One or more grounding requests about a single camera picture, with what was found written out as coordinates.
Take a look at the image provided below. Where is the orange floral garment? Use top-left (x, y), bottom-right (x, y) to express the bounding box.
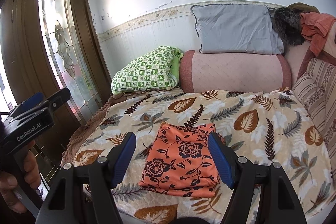
top-left (138, 123), bottom-right (220, 198)

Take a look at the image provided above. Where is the person left hand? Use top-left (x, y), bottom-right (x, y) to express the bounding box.
top-left (1, 140), bottom-right (41, 214)

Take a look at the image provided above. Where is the brown knitted bed skirt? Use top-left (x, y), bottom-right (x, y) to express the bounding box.
top-left (60, 92), bottom-right (137, 164)

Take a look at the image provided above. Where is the leaf pattern bed blanket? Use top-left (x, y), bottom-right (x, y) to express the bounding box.
top-left (72, 88), bottom-right (335, 223)

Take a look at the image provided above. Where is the wooden stained glass door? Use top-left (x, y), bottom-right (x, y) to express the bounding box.
top-left (1, 0), bottom-right (110, 181)

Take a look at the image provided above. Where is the striped floral pillow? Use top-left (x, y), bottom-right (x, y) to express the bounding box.
top-left (291, 57), bottom-right (336, 162)

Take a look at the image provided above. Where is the green checkered folded blanket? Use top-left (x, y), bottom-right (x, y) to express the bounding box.
top-left (111, 46), bottom-right (183, 95)

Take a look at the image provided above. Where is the pink bolster pillow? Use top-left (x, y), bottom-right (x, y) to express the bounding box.
top-left (179, 50), bottom-right (292, 93)

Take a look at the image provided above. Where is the pink headboard cushion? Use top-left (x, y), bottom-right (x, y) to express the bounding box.
top-left (284, 24), bottom-right (335, 86)

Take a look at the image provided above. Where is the dark furry cloth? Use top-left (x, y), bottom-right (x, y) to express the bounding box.
top-left (272, 7), bottom-right (305, 46)

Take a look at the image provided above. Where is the orange towel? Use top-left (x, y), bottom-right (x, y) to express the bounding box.
top-left (300, 12), bottom-right (335, 57)

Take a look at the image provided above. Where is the grey pillow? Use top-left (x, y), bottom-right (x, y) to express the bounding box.
top-left (190, 4), bottom-right (284, 55)

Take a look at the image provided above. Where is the olive green cloth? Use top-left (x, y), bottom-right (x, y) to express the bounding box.
top-left (288, 2), bottom-right (320, 13)

